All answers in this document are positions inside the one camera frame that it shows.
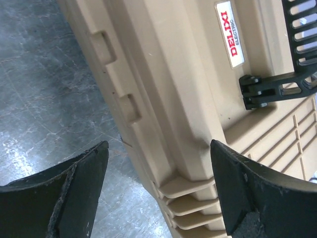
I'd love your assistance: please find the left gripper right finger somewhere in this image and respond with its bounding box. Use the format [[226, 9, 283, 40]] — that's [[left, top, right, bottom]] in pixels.
[[211, 140, 317, 238]]

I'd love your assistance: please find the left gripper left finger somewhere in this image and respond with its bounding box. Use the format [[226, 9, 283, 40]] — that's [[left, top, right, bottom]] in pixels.
[[0, 141, 109, 238]]

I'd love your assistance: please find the tan plastic toolbox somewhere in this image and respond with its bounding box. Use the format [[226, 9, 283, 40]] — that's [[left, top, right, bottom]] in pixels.
[[58, 0, 317, 238]]

